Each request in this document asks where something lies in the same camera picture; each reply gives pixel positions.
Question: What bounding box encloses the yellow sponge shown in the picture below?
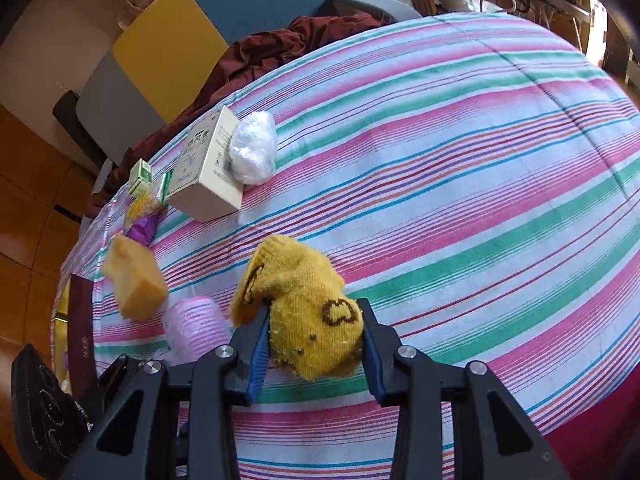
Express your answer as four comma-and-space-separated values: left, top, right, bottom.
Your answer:
102, 236, 169, 322

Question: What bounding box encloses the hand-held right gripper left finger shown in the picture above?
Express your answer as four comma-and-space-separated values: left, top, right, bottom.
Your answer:
60, 302, 273, 480

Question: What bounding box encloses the purple snack packet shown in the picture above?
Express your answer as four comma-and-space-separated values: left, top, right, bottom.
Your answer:
124, 195, 163, 247

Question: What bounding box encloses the dark red sheet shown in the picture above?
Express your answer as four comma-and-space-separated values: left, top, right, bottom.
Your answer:
542, 375, 640, 480

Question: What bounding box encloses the small green box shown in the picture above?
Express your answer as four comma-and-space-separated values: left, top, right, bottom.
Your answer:
127, 158, 153, 197

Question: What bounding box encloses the maroon cloth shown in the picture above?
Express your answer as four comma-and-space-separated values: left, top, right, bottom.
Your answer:
85, 14, 391, 218

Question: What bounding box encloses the pink hair roller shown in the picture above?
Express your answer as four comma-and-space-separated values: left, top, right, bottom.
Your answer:
162, 296, 236, 366

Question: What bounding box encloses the white plastic bag ball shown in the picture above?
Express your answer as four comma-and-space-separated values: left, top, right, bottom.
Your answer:
228, 111, 277, 186

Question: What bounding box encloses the striped blanket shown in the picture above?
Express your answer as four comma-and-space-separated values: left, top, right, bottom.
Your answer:
52, 12, 640, 480

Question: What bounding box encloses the yellow sock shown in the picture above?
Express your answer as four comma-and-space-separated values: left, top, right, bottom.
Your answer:
229, 235, 365, 382

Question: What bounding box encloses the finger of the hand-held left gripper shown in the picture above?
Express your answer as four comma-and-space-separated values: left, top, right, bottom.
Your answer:
92, 354, 128, 411

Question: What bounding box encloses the gold tin box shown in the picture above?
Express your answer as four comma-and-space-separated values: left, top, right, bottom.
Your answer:
50, 274, 98, 396

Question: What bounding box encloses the grey yellow blue sofa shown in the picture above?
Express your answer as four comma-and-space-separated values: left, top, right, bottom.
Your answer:
52, 0, 423, 171

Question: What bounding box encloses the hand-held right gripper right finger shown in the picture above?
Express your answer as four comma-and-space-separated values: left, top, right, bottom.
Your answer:
356, 298, 571, 480

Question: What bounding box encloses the beige carton box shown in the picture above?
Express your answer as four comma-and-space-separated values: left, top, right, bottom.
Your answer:
164, 106, 246, 223

